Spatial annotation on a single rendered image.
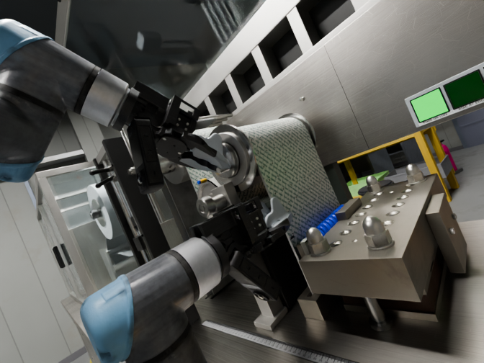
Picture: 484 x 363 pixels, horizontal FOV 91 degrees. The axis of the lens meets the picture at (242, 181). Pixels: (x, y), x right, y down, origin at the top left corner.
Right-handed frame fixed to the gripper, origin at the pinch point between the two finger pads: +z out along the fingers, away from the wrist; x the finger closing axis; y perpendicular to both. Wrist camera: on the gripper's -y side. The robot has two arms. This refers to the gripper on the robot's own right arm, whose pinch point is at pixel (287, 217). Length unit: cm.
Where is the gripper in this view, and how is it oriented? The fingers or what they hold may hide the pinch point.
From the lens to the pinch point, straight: 49.7
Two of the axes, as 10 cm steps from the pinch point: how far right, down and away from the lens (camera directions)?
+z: 6.7, -2.9, 6.8
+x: -6.3, 2.7, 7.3
